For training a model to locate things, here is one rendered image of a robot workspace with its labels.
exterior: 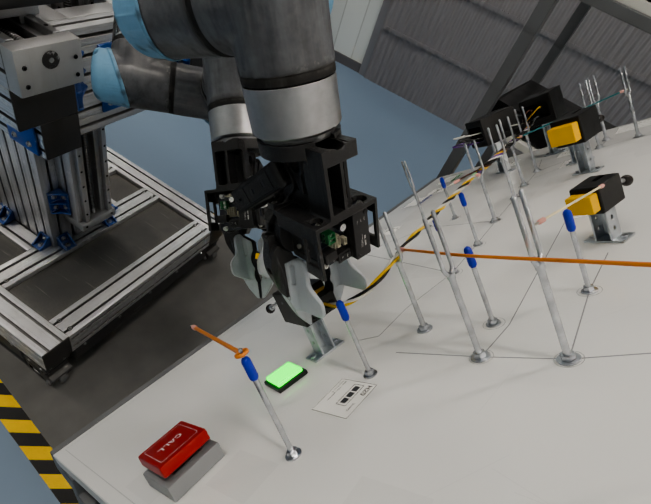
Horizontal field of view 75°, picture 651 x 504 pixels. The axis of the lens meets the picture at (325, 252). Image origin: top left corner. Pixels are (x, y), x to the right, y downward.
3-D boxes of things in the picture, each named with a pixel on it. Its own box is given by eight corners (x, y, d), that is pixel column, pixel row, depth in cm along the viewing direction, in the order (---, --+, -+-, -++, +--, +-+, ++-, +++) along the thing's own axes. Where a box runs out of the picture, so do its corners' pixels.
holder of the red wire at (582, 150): (625, 150, 80) (611, 94, 78) (594, 175, 74) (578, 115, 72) (597, 156, 85) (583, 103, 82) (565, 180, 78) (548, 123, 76)
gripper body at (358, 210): (322, 290, 37) (299, 159, 30) (267, 255, 43) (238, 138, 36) (383, 251, 41) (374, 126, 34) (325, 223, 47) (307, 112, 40)
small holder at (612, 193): (660, 213, 51) (646, 156, 49) (619, 247, 47) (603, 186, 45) (618, 215, 55) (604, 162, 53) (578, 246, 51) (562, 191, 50)
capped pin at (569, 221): (581, 296, 41) (557, 214, 39) (580, 288, 42) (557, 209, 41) (599, 293, 40) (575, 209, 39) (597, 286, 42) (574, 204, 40)
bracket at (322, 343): (334, 339, 55) (318, 305, 54) (344, 341, 53) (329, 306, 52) (306, 359, 53) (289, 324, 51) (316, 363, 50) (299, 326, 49)
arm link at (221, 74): (251, 46, 63) (261, 16, 55) (259, 121, 63) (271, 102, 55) (195, 44, 61) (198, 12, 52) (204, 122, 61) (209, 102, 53)
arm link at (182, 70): (176, 77, 70) (176, 47, 60) (245, 90, 74) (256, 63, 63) (173, 124, 70) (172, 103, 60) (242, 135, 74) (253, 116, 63)
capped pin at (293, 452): (292, 447, 37) (239, 343, 35) (305, 449, 37) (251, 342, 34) (282, 461, 36) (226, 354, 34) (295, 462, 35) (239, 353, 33)
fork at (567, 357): (578, 368, 32) (525, 194, 29) (553, 366, 34) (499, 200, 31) (584, 352, 34) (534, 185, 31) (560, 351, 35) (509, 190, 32)
